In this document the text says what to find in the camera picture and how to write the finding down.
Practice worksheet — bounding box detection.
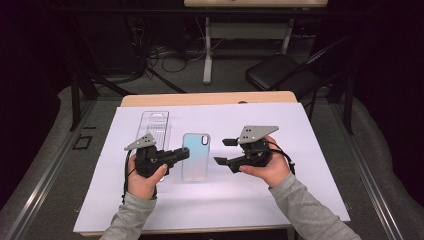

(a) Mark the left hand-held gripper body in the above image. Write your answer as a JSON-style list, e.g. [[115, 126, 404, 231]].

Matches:
[[124, 133, 173, 179]]

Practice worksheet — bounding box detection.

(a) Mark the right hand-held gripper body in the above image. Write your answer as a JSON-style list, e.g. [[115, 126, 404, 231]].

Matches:
[[229, 125, 280, 174]]

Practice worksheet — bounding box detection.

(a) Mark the blue translucent phone case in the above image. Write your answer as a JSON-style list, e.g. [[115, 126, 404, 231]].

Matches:
[[181, 132, 212, 183]]

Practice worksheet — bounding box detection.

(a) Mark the clear plastic storage bin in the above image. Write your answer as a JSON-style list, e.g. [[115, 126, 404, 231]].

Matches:
[[134, 110, 172, 183]]

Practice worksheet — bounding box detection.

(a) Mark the person's left hand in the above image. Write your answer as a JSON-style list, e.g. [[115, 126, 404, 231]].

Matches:
[[127, 154, 169, 201]]

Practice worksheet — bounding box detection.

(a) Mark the person's right hand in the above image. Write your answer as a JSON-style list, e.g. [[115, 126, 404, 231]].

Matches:
[[238, 135, 292, 189]]

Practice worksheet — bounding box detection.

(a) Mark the white table cover sheet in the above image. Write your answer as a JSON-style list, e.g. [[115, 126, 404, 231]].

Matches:
[[72, 102, 351, 234]]

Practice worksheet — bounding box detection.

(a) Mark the black folding chair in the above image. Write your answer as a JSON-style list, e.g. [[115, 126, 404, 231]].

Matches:
[[245, 33, 354, 101]]

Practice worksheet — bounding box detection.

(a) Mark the black metal stand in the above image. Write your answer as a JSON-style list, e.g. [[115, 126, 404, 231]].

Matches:
[[328, 71, 354, 135], [68, 19, 187, 132]]

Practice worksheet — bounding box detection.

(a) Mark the white-legged wooden desk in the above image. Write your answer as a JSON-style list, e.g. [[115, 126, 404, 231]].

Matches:
[[183, 0, 329, 85]]

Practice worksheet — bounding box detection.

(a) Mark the dark curtain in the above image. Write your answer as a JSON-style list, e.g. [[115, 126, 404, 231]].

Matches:
[[349, 0, 424, 208], [0, 0, 73, 211]]

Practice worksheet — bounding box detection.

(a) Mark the left hand-held gripper cable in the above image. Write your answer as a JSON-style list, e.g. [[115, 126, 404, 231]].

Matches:
[[121, 149, 138, 205]]

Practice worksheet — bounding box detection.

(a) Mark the hand-held gripper cable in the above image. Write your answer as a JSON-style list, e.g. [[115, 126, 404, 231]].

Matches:
[[266, 139, 297, 176], [121, 149, 138, 205]]

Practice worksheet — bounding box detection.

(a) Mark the right hand-held gripper cable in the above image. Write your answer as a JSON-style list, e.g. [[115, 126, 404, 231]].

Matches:
[[266, 139, 297, 176]]

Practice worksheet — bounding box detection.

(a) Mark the tangle of floor cables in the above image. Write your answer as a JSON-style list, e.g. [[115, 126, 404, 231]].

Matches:
[[128, 16, 201, 83]]

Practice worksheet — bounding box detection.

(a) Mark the aluminium floor rail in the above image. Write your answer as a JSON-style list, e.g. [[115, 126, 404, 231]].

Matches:
[[3, 99, 98, 240], [328, 99, 406, 240]]

